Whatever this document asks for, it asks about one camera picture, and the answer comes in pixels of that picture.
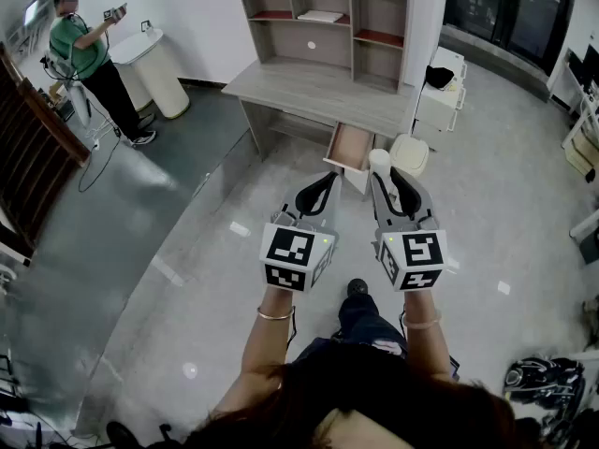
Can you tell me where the black cloth bundle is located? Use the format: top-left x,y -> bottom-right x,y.
424,65 -> 457,91

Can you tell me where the white drawer cabinet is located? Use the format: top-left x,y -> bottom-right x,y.
413,46 -> 469,135

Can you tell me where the black floor cable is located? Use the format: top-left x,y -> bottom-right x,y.
77,100 -> 124,194

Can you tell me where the person's dark shirt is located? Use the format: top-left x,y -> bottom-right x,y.
280,337 -> 462,420

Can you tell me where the person's right forearm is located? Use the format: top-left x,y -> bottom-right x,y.
401,289 -> 459,384

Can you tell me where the pale pink bangle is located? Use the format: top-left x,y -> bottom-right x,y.
402,308 -> 444,330

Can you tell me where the small white cylinder item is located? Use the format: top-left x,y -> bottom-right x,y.
368,148 -> 392,191

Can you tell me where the white lidded waste bin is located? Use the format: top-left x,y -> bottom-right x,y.
387,133 -> 430,178

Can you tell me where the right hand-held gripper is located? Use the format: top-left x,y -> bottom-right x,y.
371,166 -> 450,294

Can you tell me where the black glossy helmet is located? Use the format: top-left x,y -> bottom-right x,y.
503,355 -> 587,411

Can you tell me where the grey wooden desk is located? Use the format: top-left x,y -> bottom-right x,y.
221,56 -> 418,196

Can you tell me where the white flat book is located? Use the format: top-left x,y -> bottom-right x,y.
297,9 -> 345,23

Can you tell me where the gold bangle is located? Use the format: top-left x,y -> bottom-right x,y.
256,304 -> 297,322

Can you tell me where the person's left forearm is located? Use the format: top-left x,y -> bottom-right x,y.
211,287 -> 297,416

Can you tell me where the wooden desk drawer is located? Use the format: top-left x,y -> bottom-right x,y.
322,121 -> 376,173

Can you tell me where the person's leg in jeans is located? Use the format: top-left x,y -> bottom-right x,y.
329,292 -> 409,359

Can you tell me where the dark glass door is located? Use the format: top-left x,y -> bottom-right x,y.
442,0 -> 577,77

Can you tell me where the dark brown wooden frame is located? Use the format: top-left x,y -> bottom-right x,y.
0,42 -> 91,257

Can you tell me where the white round pedestal table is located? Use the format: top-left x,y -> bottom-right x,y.
109,27 -> 191,121

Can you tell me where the white side desk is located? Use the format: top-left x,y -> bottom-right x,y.
546,44 -> 599,181

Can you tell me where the grey wooden desk hutch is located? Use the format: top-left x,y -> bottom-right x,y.
236,0 -> 416,95

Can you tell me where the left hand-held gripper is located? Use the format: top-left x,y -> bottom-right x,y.
259,171 -> 343,294

